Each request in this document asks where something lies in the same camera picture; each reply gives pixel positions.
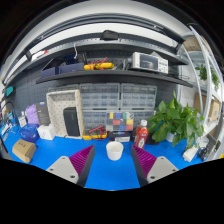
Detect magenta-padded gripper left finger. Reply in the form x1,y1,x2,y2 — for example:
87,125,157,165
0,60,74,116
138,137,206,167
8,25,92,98
45,144,96,188

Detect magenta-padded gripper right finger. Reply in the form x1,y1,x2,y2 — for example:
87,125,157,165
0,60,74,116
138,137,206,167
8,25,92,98
130,144,179,188

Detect red drink bottle white cap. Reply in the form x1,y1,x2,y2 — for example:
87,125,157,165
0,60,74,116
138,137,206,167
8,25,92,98
133,119,150,150

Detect flat black case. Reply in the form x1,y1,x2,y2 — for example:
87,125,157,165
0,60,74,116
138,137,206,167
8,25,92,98
146,133,161,146

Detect white plastic block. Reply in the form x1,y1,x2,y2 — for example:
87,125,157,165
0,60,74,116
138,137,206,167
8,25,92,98
182,145,201,163

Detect brown cardboard box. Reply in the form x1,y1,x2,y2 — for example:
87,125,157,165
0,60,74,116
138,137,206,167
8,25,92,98
11,138,38,164

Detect yellow multimeter with red leads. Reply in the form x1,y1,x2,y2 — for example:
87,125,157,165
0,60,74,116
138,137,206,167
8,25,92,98
82,125,109,140

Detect black speaker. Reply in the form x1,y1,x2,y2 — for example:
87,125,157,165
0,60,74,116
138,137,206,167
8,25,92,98
62,106,81,137

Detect green potted plant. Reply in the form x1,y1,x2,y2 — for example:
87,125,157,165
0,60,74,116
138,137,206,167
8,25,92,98
146,91,205,149

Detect blue box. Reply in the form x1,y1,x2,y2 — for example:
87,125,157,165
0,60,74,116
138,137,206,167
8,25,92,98
19,123,40,143

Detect black box with white label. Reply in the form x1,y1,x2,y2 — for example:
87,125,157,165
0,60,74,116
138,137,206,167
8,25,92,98
108,130,132,143

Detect grey parts drawer cabinet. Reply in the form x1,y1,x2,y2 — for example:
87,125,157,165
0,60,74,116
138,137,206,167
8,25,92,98
119,83,158,112
79,83,120,112
82,110,108,133
133,110,155,123

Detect dark grey box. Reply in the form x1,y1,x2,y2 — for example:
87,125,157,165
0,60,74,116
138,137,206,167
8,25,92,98
34,101,52,127

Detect purple plastic bag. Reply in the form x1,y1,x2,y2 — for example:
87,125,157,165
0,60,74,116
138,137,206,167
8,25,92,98
25,104,40,126

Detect clear organizer box colourful parts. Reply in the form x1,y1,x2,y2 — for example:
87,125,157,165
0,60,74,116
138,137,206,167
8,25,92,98
105,111,135,132

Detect white dotted tray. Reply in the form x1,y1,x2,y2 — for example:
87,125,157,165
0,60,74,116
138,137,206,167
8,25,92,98
45,89,84,139

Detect white shelf rack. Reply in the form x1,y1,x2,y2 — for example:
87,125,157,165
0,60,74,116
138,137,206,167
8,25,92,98
178,24,224,148

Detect teal bin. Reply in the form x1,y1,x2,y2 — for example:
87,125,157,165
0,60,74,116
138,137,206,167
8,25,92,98
4,85,15,98

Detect dark grey overhead shelf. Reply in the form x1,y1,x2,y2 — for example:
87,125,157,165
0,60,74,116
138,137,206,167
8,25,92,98
3,13,194,89

